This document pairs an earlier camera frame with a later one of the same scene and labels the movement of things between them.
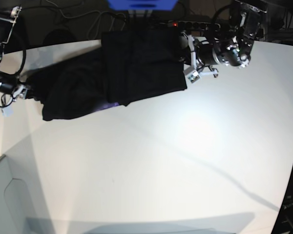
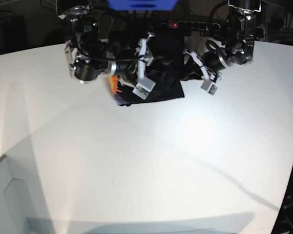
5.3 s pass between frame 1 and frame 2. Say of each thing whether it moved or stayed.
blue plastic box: stayed
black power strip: stayed
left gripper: moved
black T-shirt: moved
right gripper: moved
